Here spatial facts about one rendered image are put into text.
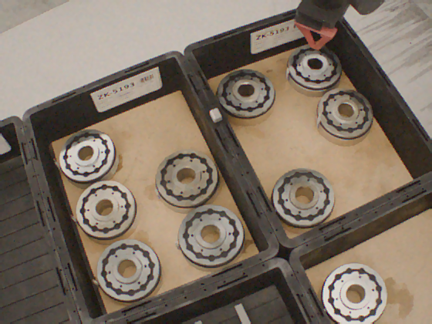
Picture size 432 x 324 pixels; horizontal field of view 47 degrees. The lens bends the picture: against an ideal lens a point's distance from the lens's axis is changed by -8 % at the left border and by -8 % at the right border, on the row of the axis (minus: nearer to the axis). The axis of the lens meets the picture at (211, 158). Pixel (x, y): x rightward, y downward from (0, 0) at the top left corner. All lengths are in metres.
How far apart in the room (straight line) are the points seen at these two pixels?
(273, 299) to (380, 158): 0.31
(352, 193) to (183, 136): 0.31
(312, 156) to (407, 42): 0.48
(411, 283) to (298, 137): 0.32
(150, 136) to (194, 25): 0.40
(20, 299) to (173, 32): 0.70
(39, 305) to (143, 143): 0.34
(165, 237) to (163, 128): 0.20
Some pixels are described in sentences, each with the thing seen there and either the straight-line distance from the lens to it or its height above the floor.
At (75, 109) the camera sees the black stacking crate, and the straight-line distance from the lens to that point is 0.94.
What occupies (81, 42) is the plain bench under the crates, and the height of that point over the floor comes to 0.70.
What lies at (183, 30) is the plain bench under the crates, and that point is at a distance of 1.26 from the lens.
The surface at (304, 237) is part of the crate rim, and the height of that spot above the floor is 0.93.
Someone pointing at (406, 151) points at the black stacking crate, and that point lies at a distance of 0.93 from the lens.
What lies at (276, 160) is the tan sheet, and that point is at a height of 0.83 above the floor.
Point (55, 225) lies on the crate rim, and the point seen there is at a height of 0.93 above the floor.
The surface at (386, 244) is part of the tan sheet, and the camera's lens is 0.88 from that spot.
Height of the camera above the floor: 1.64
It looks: 62 degrees down
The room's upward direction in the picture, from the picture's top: 8 degrees counter-clockwise
